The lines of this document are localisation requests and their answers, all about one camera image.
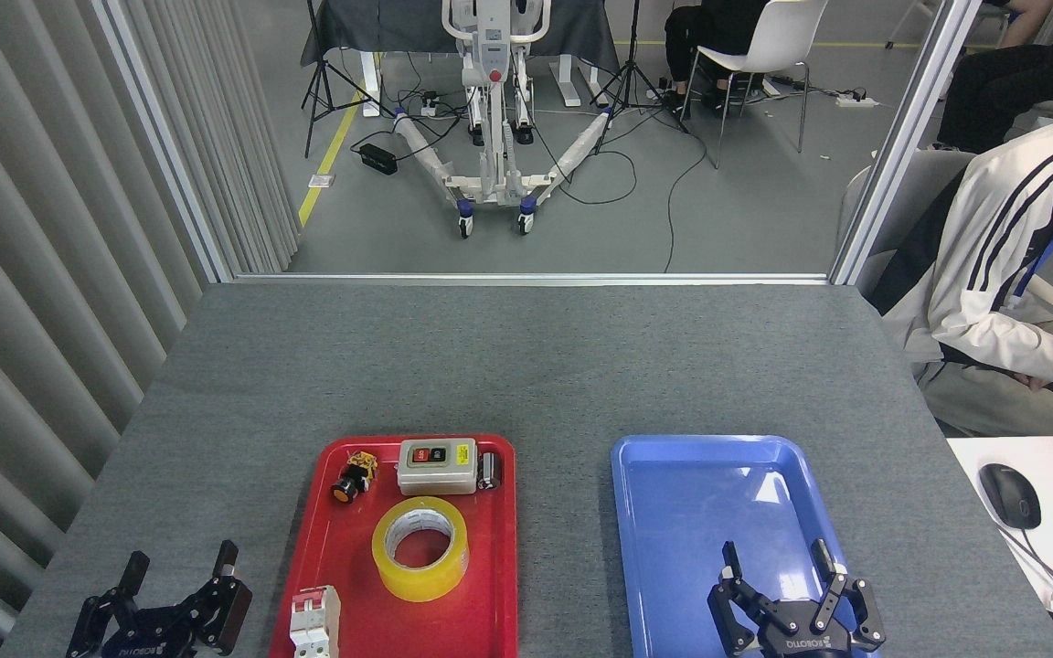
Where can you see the black computer mouse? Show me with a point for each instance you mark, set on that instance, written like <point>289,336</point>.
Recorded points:
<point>1009,495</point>

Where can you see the grey office chair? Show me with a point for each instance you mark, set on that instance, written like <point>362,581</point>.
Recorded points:
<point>910,192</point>

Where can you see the silver frame rail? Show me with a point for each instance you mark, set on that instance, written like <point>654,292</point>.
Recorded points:
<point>526,278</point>

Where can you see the white floor plate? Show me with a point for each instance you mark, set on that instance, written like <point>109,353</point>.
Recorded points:
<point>321,181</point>

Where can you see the person in black trousers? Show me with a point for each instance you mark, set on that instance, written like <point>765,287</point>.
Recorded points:
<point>1011,87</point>

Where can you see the yellow tape roll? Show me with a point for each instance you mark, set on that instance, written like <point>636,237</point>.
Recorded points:
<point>389,571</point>

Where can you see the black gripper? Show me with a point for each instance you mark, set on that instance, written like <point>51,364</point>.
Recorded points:
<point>156,631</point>
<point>805,635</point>

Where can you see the black tripod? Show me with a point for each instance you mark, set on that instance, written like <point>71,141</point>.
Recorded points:
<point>632,73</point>
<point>325,82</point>

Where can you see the person on white chair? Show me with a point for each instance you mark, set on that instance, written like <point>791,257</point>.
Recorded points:
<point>700,32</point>

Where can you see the white desk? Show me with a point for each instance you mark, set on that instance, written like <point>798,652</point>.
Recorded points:
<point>983,548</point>

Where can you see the person in white jacket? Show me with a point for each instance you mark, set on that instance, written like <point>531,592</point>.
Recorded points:
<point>993,247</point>

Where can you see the black power adapter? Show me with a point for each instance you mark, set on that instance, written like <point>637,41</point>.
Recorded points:
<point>378,159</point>

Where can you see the white plastic chair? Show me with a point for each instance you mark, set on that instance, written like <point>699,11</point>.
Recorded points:
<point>778,41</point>

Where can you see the blue plastic tray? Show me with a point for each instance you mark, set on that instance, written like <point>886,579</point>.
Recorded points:
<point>700,493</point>

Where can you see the black yellow push button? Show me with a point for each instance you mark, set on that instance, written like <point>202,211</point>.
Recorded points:
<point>353,475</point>

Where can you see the white power strip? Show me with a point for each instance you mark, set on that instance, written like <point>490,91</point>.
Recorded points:
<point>856,100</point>

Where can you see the white wheeled stand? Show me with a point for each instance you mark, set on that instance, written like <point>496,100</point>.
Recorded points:
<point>494,110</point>

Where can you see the silver frame post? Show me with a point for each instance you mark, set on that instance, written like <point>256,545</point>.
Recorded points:
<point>165,146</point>
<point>901,137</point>

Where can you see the grey two-button switch box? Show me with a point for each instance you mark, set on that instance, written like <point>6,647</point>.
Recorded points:
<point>435,473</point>

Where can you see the red plastic tray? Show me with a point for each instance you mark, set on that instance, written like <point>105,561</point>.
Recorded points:
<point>353,548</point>

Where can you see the table with black cloth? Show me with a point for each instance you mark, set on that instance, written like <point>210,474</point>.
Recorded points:
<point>398,23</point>

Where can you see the white circuit breaker red lever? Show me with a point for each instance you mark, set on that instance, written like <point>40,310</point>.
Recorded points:
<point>314,626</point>

